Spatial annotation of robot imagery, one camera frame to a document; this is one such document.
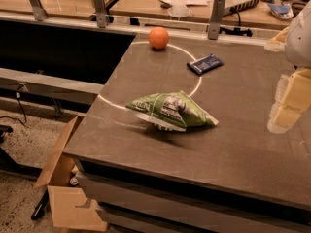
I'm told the dark blue snack packet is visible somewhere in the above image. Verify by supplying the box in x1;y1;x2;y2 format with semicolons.
187;54;224;76

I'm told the right metal bracket post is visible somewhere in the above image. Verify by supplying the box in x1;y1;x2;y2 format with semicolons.
208;0;225;40

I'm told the open cardboard box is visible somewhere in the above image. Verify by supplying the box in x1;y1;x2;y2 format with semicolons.
34;116;107;233

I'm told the left metal bracket post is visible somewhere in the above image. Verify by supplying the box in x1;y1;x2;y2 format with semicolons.
29;0;48;21

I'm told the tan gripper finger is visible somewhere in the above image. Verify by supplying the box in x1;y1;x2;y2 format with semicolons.
267;68;311;134
264;27;289;52

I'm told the green jalapeno chip bag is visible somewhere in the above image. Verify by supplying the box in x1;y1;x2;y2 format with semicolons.
125;91;218;132

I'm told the blue and white cloth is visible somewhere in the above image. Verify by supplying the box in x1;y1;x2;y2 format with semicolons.
268;4;294;19

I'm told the metal bracket post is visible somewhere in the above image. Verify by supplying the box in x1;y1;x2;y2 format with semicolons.
93;0;108;28
208;0;225;40
29;0;48;21

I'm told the middle metal bracket post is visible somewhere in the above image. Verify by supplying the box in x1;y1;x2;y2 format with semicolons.
93;0;108;28

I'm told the orange fruit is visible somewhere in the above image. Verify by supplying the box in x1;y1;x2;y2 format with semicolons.
148;27;169;50

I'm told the white rounded gripper body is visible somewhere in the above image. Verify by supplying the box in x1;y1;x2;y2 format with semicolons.
285;1;311;68

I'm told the grey power strip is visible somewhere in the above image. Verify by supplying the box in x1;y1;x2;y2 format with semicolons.
223;0;259;16

